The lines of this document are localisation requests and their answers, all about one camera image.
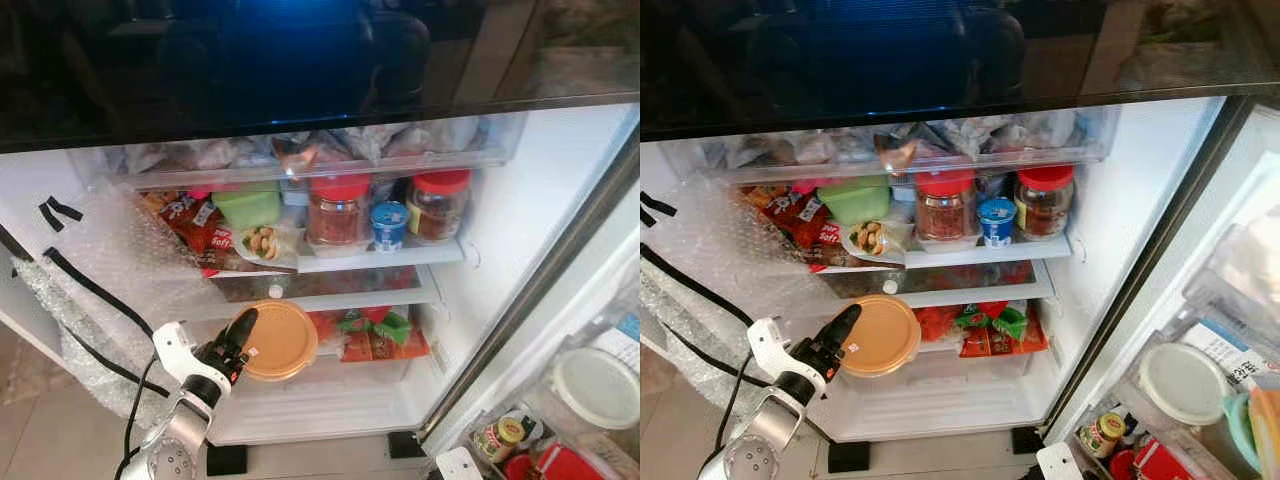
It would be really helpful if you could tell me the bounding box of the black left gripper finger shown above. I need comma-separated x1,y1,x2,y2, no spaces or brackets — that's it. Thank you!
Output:
824,303,864,352
227,306,260,357

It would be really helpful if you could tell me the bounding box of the round orange lidded container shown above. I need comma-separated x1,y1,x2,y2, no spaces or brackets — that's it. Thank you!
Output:
238,299,320,382
838,294,922,379

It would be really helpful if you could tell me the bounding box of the white fridge shelf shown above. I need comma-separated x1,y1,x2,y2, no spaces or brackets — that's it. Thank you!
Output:
205,238,467,276
815,233,1074,273

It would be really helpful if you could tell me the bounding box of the clear fridge drawer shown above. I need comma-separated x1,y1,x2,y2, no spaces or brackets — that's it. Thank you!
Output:
98,111,528,193
698,104,1123,188

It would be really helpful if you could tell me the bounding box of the white food packet with picture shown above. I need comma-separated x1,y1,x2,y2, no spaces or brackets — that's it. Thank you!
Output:
839,217,912,267
231,221,302,271

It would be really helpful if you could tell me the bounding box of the long black tape strip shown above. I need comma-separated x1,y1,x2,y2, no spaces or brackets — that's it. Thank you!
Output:
44,247,157,338
664,324,773,389
640,244,757,328
58,324,173,398

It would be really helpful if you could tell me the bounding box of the green plastic container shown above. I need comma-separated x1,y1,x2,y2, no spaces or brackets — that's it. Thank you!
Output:
817,175,892,226
211,181,284,230

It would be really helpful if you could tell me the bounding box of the red green snack packet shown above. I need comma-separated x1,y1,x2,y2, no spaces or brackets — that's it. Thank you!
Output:
335,304,414,347
953,299,1032,342

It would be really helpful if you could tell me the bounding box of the clear bubble wrap sheet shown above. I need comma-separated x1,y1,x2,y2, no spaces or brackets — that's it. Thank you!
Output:
640,178,833,403
8,180,219,403

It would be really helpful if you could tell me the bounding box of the red lidded jar of flakes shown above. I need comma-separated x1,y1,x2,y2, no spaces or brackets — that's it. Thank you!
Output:
914,169,980,242
304,174,374,247

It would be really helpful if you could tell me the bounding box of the orange red food packet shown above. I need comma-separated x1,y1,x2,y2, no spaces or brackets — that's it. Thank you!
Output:
339,328,432,364
957,324,1052,359

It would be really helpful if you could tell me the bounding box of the blue yoghurt cup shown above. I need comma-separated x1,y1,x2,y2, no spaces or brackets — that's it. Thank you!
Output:
977,196,1019,248
369,200,410,252

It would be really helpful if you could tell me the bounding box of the white blue printed carton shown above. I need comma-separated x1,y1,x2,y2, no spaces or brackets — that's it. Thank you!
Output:
1184,317,1280,388
609,311,641,372

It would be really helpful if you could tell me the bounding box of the white lidded round container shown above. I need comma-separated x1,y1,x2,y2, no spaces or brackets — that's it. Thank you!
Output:
552,346,641,432
1137,341,1234,427

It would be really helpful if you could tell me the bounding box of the red lidded glass jar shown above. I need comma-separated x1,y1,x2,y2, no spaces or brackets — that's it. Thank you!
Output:
1014,164,1077,242
407,168,473,244

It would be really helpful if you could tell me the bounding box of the yellow lidded small jar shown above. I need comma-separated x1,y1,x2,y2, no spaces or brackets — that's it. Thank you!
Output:
1077,409,1127,460
474,414,532,464

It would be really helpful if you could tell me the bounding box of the red plastic container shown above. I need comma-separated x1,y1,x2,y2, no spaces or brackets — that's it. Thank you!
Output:
504,444,607,480
1109,437,1202,480

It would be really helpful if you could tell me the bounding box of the teal plastic bowl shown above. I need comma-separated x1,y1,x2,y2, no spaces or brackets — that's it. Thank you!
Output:
1221,389,1264,472

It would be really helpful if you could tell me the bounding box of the orange plastic item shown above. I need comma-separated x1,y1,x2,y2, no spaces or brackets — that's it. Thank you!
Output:
1247,386,1280,480

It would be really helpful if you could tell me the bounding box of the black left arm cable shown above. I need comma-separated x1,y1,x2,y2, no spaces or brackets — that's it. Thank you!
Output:
714,348,757,463
118,350,163,473

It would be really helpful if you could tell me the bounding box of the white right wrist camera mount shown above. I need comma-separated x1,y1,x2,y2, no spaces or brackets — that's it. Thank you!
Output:
436,446,484,480
1036,441,1084,480

